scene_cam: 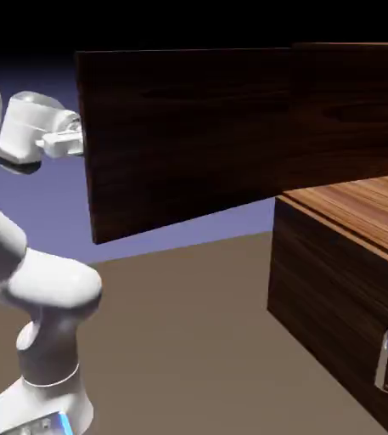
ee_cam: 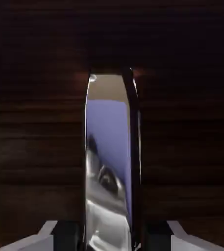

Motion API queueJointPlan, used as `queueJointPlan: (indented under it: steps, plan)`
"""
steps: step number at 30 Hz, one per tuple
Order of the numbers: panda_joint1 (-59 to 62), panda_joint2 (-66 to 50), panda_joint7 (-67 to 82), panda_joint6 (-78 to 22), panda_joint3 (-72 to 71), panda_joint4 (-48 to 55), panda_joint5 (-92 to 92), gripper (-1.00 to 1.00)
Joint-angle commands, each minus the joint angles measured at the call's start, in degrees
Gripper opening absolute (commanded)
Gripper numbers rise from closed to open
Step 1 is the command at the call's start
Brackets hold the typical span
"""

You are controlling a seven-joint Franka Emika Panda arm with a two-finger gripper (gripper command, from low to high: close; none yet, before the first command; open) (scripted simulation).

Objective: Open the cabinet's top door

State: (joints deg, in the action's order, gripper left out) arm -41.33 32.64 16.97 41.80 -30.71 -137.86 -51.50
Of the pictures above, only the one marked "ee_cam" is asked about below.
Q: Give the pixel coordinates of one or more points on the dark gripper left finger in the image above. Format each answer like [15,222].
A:
[64,237]

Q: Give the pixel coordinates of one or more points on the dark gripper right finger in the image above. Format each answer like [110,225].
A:
[158,237]

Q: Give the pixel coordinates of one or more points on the dark wood cabinet door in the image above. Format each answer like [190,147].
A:
[182,117]

